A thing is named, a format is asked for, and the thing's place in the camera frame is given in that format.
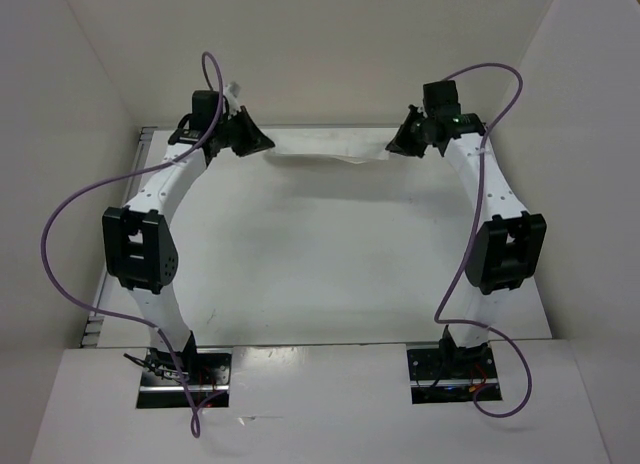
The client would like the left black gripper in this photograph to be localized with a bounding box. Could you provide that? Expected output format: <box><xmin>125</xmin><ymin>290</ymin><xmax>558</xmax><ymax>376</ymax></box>
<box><xmin>213</xmin><ymin>106</ymin><xmax>273</xmax><ymax>158</ymax></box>

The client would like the white pleated skirt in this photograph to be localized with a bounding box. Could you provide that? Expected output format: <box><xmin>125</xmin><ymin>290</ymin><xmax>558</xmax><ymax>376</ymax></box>
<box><xmin>266</xmin><ymin>127</ymin><xmax>396</xmax><ymax>164</ymax></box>

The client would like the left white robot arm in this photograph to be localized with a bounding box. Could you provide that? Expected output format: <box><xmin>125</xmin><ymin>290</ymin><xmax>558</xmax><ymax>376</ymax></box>
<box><xmin>102</xmin><ymin>84</ymin><xmax>275</xmax><ymax>384</ymax></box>

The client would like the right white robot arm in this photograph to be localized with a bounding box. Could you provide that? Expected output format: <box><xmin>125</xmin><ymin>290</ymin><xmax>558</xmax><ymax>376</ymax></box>
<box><xmin>386</xmin><ymin>80</ymin><xmax>547</xmax><ymax>379</ymax></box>

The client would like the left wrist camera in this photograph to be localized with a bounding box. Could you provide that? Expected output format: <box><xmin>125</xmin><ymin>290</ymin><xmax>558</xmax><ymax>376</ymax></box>
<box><xmin>224</xmin><ymin>81</ymin><xmax>241</xmax><ymax>107</ymax></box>

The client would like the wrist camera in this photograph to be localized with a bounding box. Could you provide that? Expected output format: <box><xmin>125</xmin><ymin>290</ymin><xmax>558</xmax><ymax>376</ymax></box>
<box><xmin>224</xmin><ymin>81</ymin><xmax>241</xmax><ymax>107</ymax></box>
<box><xmin>451</xmin><ymin>113</ymin><xmax>486</xmax><ymax>136</ymax></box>

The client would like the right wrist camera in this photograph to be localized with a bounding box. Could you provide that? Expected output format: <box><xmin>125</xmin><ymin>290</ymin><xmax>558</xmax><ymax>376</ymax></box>
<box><xmin>451</xmin><ymin>113</ymin><xmax>486</xmax><ymax>136</ymax></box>

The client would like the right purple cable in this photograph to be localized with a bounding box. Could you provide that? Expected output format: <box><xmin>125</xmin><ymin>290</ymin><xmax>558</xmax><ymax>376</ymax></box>
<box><xmin>433</xmin><ymin>61</ymin><xmax>532</xmax><ymax>418</ymax></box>

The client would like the purple cable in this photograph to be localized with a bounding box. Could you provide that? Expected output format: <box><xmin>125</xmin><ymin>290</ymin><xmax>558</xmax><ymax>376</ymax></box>
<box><xmin>39</xmin><ymin>51</ymin><xmax>231</xmax><ymax>439</ymax></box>
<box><xmin>433</xmin><ymin>61</ymin><xmax>532</xmax><ymax>418</ymax></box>

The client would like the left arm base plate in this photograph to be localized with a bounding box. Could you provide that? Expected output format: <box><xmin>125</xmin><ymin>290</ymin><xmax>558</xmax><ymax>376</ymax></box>
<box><xmin>136</xmin><ymin>348</ymin><xmax>232</xmax><ymax>409</ymax></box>

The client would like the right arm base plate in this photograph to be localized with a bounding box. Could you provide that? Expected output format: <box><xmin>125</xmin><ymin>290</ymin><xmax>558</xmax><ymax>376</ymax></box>
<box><xmin>406</xmin><ymin>345</ymin><xmax>502</xmax><ymax>405</ymax></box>

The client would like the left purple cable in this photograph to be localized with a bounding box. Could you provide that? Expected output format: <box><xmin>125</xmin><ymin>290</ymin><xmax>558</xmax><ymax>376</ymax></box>
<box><xmin>39</xmin><ymin>51</ymin><xmax>231</xmax><ymax>439</ymax></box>

